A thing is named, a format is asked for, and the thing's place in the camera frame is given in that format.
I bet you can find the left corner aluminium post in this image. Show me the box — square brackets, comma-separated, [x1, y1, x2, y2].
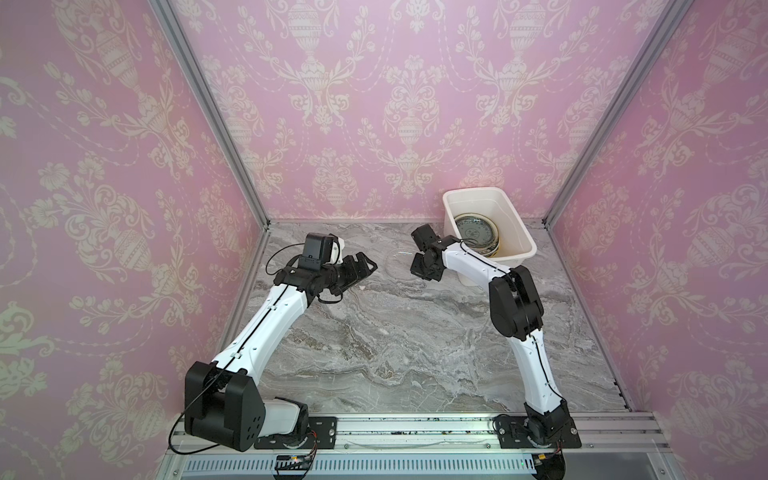
[148, 0, 270, 231]

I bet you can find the aluminium mounting rail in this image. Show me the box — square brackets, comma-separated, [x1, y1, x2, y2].
[156, 412, 685, 479]

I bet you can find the clear glass plate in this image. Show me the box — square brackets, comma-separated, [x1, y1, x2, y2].
[384, 249, 416, 281]

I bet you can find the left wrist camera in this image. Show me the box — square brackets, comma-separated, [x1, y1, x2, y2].
[329, 235, 345, 265]

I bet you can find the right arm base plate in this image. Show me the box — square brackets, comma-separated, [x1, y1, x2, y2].
[492, 414, 583, 449]

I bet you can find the grey smoked glass plate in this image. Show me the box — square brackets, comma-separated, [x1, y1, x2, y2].
[454, 213, 500, 257]

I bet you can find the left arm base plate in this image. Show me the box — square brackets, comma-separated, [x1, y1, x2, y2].
[253, 416, 338, 451]

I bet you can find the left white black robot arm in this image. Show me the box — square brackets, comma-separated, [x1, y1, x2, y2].
[180, 233, 378, 452]

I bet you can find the corner aluminium post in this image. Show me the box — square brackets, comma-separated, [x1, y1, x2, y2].
[148, 0, 270, 231]
[542, 0, 693, 232]

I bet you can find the white plastic bin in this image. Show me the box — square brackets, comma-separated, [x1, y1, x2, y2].
[442, 187, 537, 267]

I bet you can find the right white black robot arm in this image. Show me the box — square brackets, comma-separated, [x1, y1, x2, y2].
[410, 224, 582, 448]

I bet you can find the right corner aluminium post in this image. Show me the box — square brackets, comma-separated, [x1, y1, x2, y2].
[542, 0, 693, 232]

